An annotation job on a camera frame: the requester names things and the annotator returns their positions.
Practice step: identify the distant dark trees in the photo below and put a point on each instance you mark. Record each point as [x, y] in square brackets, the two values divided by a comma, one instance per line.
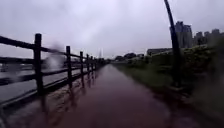
[128, 56]

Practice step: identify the wet red paved path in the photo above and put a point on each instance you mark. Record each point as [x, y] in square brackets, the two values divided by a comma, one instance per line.
[113, 103]

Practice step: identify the low long building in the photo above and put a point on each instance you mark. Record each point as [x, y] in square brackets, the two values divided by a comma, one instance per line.
[158, 51]

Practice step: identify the dark leaning pole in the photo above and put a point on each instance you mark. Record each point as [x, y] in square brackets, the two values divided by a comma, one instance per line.
[174, 43]

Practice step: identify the tall grey building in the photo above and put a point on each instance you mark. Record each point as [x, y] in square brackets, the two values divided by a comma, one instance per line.
[183, 34]

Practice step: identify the group of distant buildings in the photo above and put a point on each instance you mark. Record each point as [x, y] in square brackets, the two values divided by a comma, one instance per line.
[207, 36]

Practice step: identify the grey river water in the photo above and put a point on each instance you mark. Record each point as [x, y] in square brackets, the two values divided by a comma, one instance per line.
[13, 89]

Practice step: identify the dark wooden rail fence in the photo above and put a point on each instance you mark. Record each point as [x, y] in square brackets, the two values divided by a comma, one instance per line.
[38, 63]

